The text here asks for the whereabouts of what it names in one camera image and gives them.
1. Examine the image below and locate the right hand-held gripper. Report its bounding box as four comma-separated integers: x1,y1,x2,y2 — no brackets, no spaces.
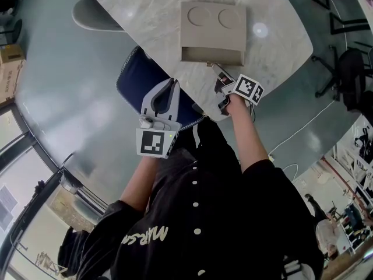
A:
212,64,265,116

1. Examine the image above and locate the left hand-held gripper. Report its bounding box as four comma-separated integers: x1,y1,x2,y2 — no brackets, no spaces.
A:
135,79,183,159

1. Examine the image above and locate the beige box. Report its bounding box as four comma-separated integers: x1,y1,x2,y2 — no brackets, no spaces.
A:
180,1,248,53

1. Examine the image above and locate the person's right forearm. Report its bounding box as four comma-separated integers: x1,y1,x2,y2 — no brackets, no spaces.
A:
228,94,273,174

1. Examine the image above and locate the person's left forearm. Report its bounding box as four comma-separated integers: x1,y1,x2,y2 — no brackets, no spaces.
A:
119,155,164,215

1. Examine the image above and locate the brown cardboard box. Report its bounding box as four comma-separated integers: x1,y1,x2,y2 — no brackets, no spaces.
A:
0,43,27,66

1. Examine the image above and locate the navy dining chair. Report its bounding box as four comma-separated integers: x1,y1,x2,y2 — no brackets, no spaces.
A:
115,45,206,132

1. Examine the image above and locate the grey dining chair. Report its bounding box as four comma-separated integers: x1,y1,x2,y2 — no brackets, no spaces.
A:
71,0,126,33

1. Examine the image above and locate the person's black buttoned shirt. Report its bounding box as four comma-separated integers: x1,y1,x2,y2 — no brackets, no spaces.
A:
58,117,324,280

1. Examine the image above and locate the black office chair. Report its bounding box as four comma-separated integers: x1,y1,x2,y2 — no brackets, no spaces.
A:
311,46,373,112

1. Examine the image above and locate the black framed glass door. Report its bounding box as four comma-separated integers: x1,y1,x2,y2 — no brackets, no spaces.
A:
0,101,64,246

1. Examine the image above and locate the white shelf rack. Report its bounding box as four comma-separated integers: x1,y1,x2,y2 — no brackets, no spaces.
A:
331,114,373,198

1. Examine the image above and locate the large printed cardboard box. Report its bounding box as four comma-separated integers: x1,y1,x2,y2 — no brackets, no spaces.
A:
0,59,24,105

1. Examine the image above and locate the black bag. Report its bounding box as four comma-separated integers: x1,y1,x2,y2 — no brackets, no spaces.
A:
57,226,97,277

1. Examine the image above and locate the white floor cable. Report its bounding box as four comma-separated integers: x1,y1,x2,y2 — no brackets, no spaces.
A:
267,99,336,183

